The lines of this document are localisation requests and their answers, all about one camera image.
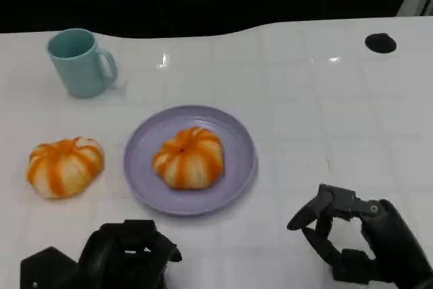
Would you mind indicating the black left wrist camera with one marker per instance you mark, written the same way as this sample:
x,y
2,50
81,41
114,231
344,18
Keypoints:
x,y
47,270

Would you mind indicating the black table grommet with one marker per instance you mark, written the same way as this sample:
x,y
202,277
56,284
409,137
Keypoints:
x,y
380,43

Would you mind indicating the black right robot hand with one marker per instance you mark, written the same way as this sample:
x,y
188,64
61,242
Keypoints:
x,y
392,241

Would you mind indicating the lilac plate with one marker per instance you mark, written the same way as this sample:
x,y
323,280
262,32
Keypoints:
x,y
236,167

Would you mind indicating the orange white toy bread roll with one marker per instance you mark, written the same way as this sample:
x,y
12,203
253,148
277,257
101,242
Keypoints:
x,y
187,160
64,167

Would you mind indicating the pale green mug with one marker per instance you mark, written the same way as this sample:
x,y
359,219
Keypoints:
x,y
78,69

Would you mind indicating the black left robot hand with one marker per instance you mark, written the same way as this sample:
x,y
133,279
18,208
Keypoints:
x,y
121,268

